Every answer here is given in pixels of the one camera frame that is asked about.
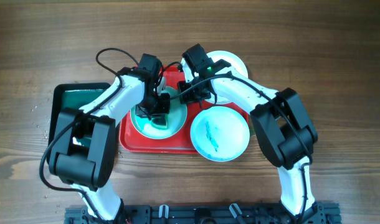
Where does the white plate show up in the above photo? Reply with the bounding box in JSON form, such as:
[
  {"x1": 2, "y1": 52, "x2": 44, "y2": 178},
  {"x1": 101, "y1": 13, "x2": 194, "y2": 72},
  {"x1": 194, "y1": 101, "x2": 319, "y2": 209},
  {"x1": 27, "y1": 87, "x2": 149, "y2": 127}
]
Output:
[
  {"x1": 190, "y1": 106, "x2": 250, "y2": 162},
  {"x1": 130, "y1": 98, "x2": 188, "y2": 139},
  {"x1": 206, "y1": 50, "x2": 249, "y2": 105}
]

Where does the green yellow sponge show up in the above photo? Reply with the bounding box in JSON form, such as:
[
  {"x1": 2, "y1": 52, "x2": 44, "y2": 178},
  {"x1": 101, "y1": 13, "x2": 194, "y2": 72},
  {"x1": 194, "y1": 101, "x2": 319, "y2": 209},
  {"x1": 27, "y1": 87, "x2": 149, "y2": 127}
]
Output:
[{"x1": 151, "y1": 114, "x2": 168, "y2": 129}]

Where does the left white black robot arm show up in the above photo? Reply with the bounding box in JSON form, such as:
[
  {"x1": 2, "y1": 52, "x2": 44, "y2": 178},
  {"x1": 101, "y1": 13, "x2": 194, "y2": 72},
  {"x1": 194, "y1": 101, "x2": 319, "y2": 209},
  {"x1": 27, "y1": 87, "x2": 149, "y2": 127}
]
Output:
[{"x1": 39, "y1": 65, "x2": 169, "y2": 223}]

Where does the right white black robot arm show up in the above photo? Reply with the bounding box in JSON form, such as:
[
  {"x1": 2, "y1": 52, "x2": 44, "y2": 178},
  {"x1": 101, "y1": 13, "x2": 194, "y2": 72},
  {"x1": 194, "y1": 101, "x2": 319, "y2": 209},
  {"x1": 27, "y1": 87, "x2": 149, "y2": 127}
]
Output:
[{"x1": 181, "y1": 56, "x2": 318, "y2": 223}]

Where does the red plastic tray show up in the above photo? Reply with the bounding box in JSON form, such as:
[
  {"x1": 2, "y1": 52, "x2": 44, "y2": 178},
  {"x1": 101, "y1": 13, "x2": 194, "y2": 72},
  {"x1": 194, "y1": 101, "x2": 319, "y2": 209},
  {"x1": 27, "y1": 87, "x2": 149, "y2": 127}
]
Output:
[{"x1": 118, "y1": 65, "x2": 250, "y2": 155}]

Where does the black water tray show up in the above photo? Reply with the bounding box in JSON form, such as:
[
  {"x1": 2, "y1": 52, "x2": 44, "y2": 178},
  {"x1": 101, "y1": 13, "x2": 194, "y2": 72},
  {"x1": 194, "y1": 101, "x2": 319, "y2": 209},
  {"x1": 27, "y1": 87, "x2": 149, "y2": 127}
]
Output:
[{"x1": 48, "y1": 82, "x2": 110, "y2": 158}]

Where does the black aluminium base frame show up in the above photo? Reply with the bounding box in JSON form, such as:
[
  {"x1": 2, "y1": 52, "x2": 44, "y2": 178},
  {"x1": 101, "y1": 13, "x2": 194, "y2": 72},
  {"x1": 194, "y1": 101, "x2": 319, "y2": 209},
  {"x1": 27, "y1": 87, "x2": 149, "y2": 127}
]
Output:
[{"x1": 64, "y1": 202, "x2": 342, "y2": 224}]

